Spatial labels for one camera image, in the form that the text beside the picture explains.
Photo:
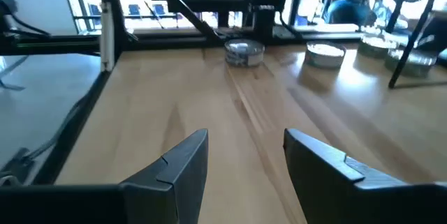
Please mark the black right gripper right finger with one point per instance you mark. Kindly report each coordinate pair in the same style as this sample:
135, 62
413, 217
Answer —
324, 189

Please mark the teal label seafood can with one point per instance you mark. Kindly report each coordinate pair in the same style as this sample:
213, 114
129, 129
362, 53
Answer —
324, 58

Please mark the blue label seafood can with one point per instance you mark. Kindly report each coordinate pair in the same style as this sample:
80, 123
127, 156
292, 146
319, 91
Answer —
244, 56

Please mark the green label seafood can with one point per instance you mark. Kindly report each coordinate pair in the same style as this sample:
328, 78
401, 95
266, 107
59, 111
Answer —
420, 64

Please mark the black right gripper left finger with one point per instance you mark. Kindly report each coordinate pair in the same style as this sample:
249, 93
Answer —
174, 189

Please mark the wooden shelf black metal legs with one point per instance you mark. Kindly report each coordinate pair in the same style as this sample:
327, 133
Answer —
412, 40

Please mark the white plastic strip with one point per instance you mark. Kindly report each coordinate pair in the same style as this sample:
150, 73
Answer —
107, 35

